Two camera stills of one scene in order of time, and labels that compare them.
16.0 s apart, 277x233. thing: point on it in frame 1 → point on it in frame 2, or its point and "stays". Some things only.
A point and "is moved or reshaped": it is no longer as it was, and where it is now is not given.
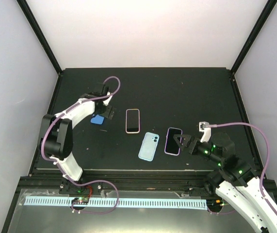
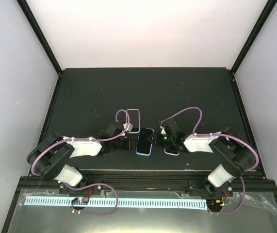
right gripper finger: [184, 149] → [153, 138]
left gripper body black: [105, 113] → [127, 146]
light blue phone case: [149, 146] is moved or reshaped
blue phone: [98, 119] → [144, 145]
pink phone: [132, 121] stays
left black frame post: [41, 35] stays
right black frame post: [268, 11] stays
